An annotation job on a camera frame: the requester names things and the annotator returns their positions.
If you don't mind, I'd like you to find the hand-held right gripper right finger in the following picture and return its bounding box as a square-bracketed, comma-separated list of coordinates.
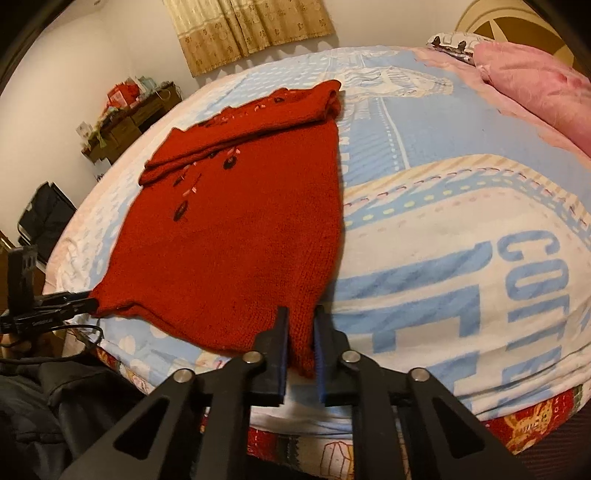
[314, 307, 532, 480]

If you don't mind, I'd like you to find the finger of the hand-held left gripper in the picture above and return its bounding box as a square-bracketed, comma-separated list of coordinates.
[42, 290, 93, 304]
[41, 299, 100, 320]

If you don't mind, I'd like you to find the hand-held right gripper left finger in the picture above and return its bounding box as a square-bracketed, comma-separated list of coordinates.
[58, 305, 291, 480]

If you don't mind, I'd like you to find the red knitted sweater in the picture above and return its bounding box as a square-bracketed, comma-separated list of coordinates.
[90, 79, 345, 379]

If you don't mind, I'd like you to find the black folding chair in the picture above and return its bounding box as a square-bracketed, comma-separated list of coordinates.
[17, 181, 77, 259]

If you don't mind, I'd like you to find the person's dark jacket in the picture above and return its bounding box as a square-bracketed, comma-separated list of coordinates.
[0, 351, 208, 480]

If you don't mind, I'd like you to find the bed with polka dot sheet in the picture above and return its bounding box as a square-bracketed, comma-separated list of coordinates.
[44, 44, 591, 462]

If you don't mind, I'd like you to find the brown wooden desk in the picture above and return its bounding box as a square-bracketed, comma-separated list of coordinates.
[81, 82, 182, 164]

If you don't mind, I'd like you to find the colourful printed under blanket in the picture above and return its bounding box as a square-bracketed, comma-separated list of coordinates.
[97, 346, 583, 467]

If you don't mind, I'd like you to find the red gift bag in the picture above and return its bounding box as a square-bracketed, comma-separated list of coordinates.
[107, 82, 141, 107]

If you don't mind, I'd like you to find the beige window curtain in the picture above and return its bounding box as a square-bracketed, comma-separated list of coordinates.
[161, 0, 335, 78]

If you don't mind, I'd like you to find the patterned pillow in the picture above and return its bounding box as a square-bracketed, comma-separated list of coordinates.
[426, 31, 490, 63]

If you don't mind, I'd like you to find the pink quilt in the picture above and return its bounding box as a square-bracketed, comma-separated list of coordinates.
[473, 41, 591, 160]

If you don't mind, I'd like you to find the cream wooden headboard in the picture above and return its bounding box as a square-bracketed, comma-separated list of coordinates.
[455, 0, 573, 49]

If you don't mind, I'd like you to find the black cable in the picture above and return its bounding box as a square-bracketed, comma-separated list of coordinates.
[0, 324, 105, 365]

